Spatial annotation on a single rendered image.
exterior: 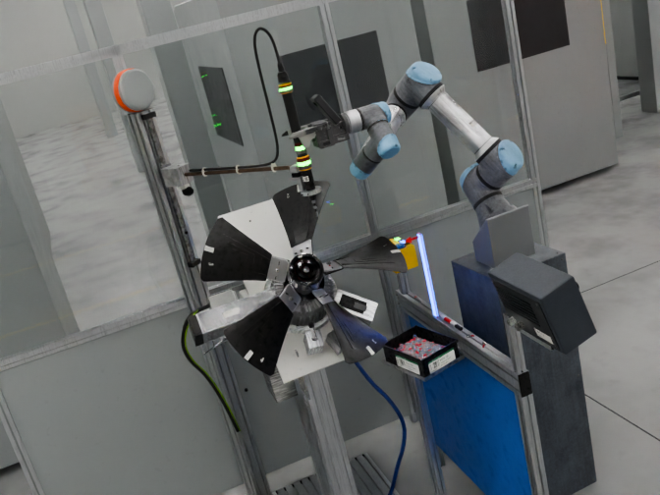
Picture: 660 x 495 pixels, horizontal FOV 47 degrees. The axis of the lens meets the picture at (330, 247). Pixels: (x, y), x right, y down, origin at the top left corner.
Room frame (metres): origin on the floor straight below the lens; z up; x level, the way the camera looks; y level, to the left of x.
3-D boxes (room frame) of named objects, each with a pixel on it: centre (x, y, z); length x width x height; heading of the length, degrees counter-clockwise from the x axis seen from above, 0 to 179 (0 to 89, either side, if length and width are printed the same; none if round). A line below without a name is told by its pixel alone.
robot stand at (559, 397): (2.61, -0.63, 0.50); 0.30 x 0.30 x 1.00; 19
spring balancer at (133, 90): (2.91, 0.57, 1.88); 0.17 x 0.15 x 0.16; 106
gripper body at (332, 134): (2.49, -0.09, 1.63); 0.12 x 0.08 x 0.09; 105
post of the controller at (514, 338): (2.04, -0.47, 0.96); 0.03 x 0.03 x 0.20; 16
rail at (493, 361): (2.45, -0.36, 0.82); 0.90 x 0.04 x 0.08; 16
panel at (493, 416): (2.45, -0.36, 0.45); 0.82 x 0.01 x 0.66; 16
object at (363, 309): (2.50, -0.02, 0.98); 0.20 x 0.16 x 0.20; 16
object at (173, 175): (2.85, 0.50, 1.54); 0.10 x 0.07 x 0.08; 51
